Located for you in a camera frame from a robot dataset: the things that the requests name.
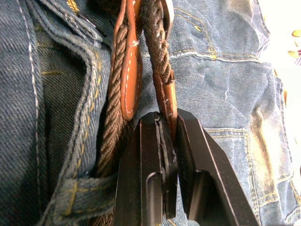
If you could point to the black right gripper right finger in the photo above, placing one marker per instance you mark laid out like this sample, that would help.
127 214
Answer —
211 179

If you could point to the white patterned table cloth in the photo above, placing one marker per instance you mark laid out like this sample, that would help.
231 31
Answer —
285 44

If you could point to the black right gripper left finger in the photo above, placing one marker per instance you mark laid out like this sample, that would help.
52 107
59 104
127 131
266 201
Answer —
131 179

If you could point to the brown braided belt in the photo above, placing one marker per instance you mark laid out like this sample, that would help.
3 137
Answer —
127 77

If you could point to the blue denim shorts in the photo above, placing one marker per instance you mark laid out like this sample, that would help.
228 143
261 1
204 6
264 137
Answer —
223 89

